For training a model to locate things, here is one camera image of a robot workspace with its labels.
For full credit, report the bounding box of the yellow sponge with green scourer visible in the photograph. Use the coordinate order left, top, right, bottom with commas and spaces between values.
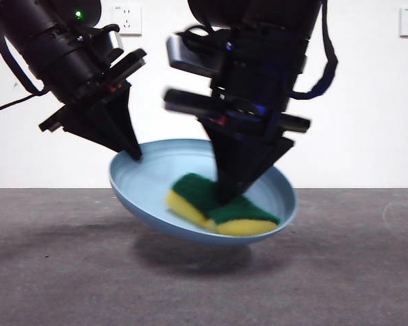
165, 172, 280, 237

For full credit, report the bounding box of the light blue round plate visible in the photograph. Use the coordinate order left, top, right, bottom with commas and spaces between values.
109, 138, 298, 247

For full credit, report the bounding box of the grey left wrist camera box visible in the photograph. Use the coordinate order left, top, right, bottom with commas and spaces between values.
99, 24, 125, 65

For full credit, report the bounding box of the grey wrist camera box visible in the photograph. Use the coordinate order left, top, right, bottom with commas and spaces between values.
99, 24, 125, 65
166, 33, 226, 80

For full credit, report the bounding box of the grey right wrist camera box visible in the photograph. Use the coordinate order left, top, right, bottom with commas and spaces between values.
166, 33, 226, 80

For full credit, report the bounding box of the thick sleeved right arm cable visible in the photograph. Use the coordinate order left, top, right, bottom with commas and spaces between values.
290, 0, 339, 101

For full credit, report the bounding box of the thick sleeved arm cable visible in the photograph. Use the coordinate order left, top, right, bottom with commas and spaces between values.
0, 16, 51, 96
290, 0, 339, 101

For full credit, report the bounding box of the thin black right camera cable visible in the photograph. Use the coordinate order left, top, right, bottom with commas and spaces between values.
175, 25, 233, 43

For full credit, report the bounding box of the thick sleeved left arm cable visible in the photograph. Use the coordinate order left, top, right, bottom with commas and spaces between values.
0, 16, 51, 96

